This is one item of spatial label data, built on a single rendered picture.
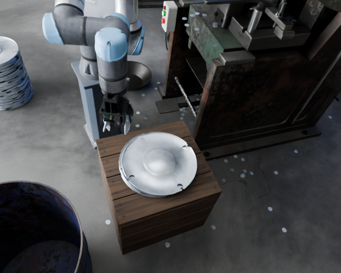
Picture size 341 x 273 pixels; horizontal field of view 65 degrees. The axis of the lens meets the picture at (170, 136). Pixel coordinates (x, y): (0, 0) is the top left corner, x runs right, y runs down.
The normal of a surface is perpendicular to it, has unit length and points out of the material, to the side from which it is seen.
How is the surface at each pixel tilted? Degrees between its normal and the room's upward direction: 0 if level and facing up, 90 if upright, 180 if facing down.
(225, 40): 0
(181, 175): 0
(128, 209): 0
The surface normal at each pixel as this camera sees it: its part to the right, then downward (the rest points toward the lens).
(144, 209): 0.11, -0.62
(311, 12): -0.94, 0.18
